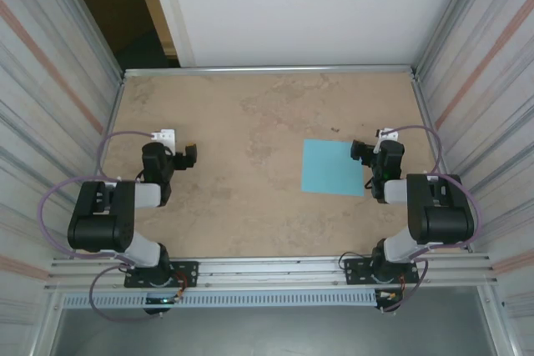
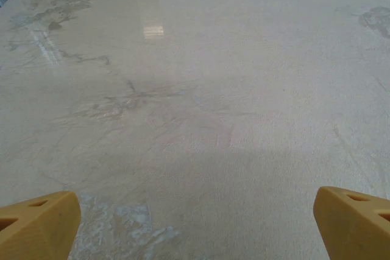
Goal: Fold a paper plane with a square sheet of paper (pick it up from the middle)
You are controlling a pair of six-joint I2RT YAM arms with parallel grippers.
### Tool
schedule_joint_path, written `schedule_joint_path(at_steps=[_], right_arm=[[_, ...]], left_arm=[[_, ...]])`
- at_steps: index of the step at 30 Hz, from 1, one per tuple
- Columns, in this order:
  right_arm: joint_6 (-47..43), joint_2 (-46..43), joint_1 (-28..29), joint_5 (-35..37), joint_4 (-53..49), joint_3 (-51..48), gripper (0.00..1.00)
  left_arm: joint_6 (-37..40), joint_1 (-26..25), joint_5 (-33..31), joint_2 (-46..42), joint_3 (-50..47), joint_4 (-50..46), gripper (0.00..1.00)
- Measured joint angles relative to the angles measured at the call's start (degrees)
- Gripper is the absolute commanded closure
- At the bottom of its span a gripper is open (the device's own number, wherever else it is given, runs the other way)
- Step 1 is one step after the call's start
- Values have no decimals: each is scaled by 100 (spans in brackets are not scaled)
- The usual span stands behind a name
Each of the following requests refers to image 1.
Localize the aluminium frame post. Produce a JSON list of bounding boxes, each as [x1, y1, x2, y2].
[[415, 0, 491, 72], [48, 0, 125, 76]]

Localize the long aluminium mounting rail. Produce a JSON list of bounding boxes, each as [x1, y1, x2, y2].
[[43, 252, 500, 293]]

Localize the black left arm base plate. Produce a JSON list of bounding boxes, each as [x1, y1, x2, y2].
[[123, 261, 199, 289]]

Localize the light blue paper sheet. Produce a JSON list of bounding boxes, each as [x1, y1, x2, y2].
[[300, 138, 366, 198]]

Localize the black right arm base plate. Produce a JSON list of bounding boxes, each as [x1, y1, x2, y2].
[[344, 256, 420, 286]]

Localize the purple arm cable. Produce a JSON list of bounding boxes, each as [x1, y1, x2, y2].
[[38, 130, 166, 324], [381, 125, 485, 314]]

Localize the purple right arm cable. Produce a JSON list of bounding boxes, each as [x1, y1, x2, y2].
[[381, 125, 485, 314]]

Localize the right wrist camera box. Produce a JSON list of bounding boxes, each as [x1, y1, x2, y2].
[[374, 127, 401, 153]]

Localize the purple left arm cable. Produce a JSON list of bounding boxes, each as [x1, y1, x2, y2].
[[38, 130, 166, 324]]

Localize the cream door frame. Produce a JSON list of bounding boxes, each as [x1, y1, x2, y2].
[[127, 0, 196, 68]]

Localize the grey slotted cable duct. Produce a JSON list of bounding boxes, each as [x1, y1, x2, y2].
[[61, 291, 379, 308]]

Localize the aluminium frame leg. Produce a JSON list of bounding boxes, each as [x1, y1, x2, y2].
[[31, 291, 63, 356], [479, 287, 514, 356]]

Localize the aluminium table edge rail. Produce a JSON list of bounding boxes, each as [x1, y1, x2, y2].
[[123, 64, 418, 78], [94, 74, 126, 180], [411, 72, 450, 176]]

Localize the grey metal sheet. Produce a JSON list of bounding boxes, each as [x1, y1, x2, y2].
[[49, 305, 497, 356]]

